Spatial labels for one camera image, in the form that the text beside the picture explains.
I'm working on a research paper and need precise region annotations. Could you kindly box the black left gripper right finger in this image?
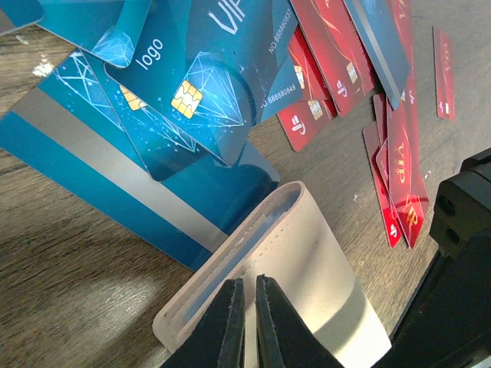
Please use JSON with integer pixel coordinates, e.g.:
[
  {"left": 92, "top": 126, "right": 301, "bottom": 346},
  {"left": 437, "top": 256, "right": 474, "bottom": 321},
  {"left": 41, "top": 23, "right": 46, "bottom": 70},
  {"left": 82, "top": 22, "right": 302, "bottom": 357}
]
[{"left": 255, "top": 274, "right": 341, "bottom": 367}]

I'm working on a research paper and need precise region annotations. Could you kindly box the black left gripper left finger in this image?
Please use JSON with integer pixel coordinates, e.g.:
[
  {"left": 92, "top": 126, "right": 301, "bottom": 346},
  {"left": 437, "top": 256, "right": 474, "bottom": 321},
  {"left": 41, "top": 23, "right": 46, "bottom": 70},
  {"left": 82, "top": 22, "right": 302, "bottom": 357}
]
[{"left": 162, "top": 278, "right": 246, "bottom": 368}]

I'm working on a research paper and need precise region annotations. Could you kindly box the red card by holder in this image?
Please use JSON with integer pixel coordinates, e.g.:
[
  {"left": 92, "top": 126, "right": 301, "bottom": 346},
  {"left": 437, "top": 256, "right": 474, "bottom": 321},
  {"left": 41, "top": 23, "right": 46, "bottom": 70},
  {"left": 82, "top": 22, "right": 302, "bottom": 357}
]
[{"left": 362, "top": 94, "right": 429, "bottom": 248}]

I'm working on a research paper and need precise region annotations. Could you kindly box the blue striped card large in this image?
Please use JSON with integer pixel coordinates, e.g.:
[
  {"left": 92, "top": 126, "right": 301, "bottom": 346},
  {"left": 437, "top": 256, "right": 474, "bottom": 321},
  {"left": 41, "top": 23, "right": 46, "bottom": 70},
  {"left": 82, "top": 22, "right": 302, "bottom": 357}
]
[{"left": 1, "top": 50, "right": 280, "bottom": 270}]

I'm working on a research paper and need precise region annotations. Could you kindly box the red VIP card far right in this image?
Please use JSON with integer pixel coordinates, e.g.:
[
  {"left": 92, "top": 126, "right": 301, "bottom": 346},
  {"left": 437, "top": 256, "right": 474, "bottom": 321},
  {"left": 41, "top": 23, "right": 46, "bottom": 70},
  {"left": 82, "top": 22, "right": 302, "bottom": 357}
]
[{"left": 433, "top": 26, "right": 456, "bottom": 121}]

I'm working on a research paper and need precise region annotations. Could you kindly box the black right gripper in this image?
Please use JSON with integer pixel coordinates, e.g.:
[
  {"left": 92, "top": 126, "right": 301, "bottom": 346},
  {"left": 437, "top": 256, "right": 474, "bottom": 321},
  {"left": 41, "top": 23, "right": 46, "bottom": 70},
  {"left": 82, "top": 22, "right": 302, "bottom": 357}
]
[{"left": 375, "top": 149, "right": 490, "bottom": 367}]

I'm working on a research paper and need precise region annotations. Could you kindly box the blue VIP card right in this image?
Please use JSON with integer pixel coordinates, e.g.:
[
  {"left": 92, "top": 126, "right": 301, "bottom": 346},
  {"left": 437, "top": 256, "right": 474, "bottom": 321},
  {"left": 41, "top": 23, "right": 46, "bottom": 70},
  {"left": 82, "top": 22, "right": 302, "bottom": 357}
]
[{"left": 105, "top": 1, "right": 297, "bottom": 164}]

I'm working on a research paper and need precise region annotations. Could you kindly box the red VIP card long diagonal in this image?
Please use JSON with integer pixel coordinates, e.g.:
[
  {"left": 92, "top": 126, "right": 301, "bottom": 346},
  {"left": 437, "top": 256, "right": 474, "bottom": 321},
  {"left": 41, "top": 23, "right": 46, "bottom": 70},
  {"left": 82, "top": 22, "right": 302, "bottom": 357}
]
[{"left": 277, "top": 99, "right": 337, "bottom": 152}]

